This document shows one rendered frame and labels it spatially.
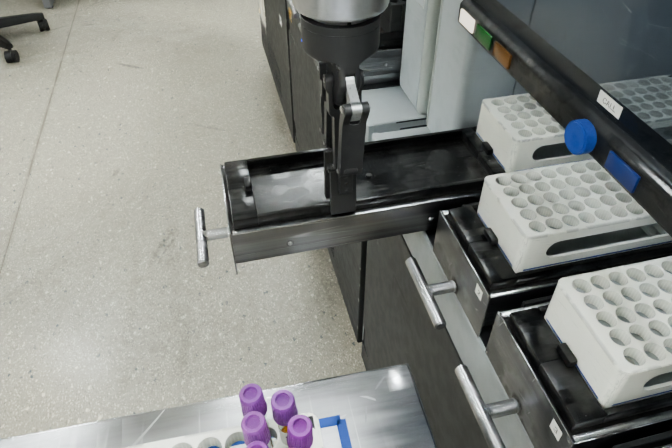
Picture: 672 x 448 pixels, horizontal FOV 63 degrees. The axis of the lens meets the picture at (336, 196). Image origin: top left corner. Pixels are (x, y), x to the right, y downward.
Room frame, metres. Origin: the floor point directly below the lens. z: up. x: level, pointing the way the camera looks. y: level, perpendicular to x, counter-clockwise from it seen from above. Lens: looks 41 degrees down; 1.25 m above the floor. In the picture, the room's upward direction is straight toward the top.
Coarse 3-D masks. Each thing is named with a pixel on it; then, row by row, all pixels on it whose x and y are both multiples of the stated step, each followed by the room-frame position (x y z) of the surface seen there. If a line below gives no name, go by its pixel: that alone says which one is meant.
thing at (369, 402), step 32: (320, 384) 0.25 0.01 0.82; (352, 384) 0.25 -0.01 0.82; (384, 384) 0.25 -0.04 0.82; (128, 416) 0.22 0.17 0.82; (160, 416) 0.22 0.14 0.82; (192, 416) 0.22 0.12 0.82; (224, 416) 0.22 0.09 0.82; (320, 416) 0.22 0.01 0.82; (352, 416) 0.22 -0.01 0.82; (384, 416) 0.22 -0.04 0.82; (416, 416) 0.22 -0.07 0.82
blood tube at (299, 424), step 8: (296, 416) 0.16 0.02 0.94; (304, 416) 0.16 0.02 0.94; (288, 424) 0.16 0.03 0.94; (296, 424) 0.16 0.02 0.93; (304, 424) 0.16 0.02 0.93; (288, 432) 0.15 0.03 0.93; (296, 432) 0.15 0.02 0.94; (304, 432) 0.15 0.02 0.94; (312, 432) 0.16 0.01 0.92; (288, 440) 0.15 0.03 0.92; (296, 440) 0.15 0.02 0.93; (304, 440) 0.15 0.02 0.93; (312, 440) 0.15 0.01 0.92
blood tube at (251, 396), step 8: (248, 384) 0.18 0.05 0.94; (256, 384) 0.18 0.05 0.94; (240, 392) 0.18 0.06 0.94; (248, 392) 0.18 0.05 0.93; (256, 392) 0.18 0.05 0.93; (240, 400) 0.17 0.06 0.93; (248, 400) 0.17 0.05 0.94; (256, 400) 0.17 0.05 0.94; (264, 400) 0.18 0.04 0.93; (248, 408) 0.17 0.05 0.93; (256, 408) 0.17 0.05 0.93; (264, 408) 0.17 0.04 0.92; (272, 440) 0.17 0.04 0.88
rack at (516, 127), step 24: (504, 96) 0.65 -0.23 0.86; (528, 96) 0.65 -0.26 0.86; (480, 120) 0.63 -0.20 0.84; (504, 120) 0.59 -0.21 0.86; (528, 120) 0.59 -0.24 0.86; (552, 120) 0.60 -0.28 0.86; (504, 144) 0.56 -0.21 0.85; (528, 144) 0.55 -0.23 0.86; (552, 144) 0.62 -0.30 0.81; (528, 168) 0.55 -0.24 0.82
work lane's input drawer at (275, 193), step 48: (384, 144) 0.61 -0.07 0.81; (432, 144) 0.62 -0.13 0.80; (480, 144) 0.60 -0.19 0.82; (240, 192) 0.50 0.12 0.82; (288, 192) 0.52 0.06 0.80; (384, 192) 0.52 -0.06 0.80; (432, 192) 0.51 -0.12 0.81; (480, 192) 0.52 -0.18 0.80; (240, 240) 0.45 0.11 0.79; (288, 240) 0.46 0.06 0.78; (336, 240) 0.47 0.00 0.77
